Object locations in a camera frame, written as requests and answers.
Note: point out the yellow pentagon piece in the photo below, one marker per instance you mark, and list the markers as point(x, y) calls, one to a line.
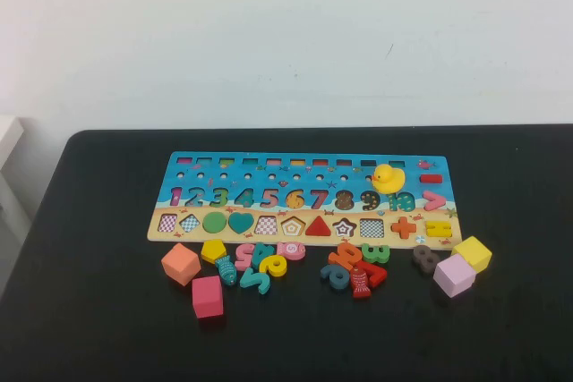
point(212, 251)

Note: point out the colourful number puzzle board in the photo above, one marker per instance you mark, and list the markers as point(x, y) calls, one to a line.
point(313, 176)

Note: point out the red triangle piece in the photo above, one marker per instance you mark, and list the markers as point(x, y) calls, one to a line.
point(318, 228)

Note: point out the teal heart piece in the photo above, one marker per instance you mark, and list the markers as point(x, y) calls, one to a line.
point(241, 222)

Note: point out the teal number four piece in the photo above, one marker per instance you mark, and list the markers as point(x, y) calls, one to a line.
point(262, 254)

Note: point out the green circle piece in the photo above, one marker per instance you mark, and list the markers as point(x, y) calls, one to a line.
point(214, 222)

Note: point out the yellow number six piece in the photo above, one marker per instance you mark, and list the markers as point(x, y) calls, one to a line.
point(276, 265)

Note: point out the pink number five piece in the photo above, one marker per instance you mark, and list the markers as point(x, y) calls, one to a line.
point(244, 259)

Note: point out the orange number four piece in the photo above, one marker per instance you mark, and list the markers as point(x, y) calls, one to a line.
point(345, 256)

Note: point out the teal number two piece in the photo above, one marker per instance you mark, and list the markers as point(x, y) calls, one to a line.
point(259, 282)

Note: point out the blue number nine piece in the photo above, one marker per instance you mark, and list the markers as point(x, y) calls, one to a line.
point(336, 281)

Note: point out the green number three piece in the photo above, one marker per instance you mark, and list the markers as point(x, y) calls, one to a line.
point(378, 253)

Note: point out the orange plus sign piece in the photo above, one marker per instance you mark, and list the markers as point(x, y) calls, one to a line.
point(403, 227)

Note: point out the red number seven piece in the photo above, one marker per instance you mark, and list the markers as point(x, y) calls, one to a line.
point(378, 274)

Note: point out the red minus sign piece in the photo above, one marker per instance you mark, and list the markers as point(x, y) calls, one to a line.
point(430, 179)

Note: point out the pink greater-than sign piece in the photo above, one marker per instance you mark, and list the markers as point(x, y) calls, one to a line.
point(432, 201)

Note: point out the yellow equals sign piece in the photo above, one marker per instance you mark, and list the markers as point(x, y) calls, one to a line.
point(437, 229)

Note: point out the brown number eight piece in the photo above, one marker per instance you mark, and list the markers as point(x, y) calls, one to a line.
point(425, 259)

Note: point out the pink wooden fish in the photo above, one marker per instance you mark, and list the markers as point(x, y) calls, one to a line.
point(292, 249)

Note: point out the yellow rubber duck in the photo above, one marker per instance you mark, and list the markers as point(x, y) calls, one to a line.
point(388, 180)

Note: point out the teal wooden fish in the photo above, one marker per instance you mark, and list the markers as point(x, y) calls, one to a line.
point(226, 271)

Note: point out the red wooden fish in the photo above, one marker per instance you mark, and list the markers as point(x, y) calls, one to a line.
point(360, 282)

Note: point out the orange wooden cube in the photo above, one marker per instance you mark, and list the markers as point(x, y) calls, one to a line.
point(180, 263)

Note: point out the magenta wooden cube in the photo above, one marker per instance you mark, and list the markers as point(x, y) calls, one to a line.
point(207, 297)

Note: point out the lilac wooden cube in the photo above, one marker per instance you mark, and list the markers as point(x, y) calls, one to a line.
point(453, 275)

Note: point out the yellow wooden cube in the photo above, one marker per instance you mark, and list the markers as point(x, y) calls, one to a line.
point(473, 253)

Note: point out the white side furniture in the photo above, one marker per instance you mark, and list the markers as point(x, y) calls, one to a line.
point(9, 131)

